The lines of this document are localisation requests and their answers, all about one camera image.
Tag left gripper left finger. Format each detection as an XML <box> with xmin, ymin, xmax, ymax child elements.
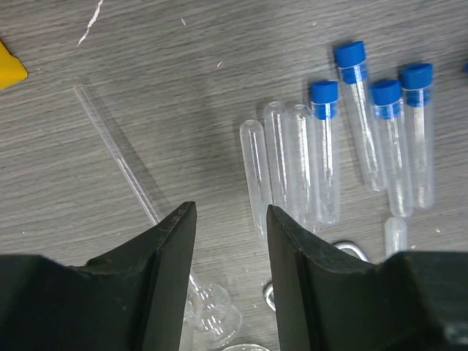
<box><xmin>86</xmin><ymin>201</ymin><xmax>197</xmax><ymax>350</ymax></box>

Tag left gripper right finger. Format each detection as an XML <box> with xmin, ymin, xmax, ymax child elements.
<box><xmin>266</xmin><ymin>205</ymin><xmax>388</xmax><ymax>350</ymax></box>

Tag clear test tube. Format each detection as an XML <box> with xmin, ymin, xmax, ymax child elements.
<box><xmin>263</xmin><ymin>100</ymin><xmax>291</xmax><ymax>212</ymax></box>
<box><xmin>239</xmin><ymin>119</ymin><xmax>273</xmax><ymax>241</ymax></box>
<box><xmin>287</xmin><ymin>104</ymin><xmax>318</xmax><ymax>232</ymax></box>

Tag blue capped test tube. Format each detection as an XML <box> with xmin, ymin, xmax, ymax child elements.
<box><xmin>333</xmin><ymin>40</ymin><xmax>386</xmax><ymax>192</ymax></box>
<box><xmin>310</xmin><ymin>80</ymin><xmax>340</xmax><ymax>224</ymax></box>
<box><xmin>400</xmin><ymin>62</ymin><xmax>435</xmax><ymax>209</ymax></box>
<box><xmin>370</xmin><ymin>79</ymin><xmax>414</xmax><ymax>218</ymax></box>

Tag yellow test tube rack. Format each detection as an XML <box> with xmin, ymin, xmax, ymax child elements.
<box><xmin>0</xmin><ymin>43</ymin><xmax>28</xmax><ymax>90</ymax></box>

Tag metal crucible tongs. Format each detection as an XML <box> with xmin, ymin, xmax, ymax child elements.
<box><xmin>263</xmin><ymin>241</ymin><xmax>370</xmax><ymax>312</ymax></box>

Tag glass funnel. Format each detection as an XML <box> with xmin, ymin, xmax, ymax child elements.
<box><xmin>187</xmin><ymin>273</ymin><xmax>242</xmax><ymax>350</ymax></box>

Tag small glass beaker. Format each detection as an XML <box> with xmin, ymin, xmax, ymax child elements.
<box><xmin>222</xmin><ymin>344</ymin><xmax>270</xmax><ymax>351</ymax></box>

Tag plastic pipette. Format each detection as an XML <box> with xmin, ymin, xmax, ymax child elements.
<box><xmin>385</xmin><ymin>217</ymin><xmax>407</xmax><ymax>257</ymax></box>

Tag glass stirring rod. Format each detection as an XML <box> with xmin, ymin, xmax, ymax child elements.
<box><xmin>73</xmin><ymin>84</ymin><xmax>162</xmax><ymax>225</ymax></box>

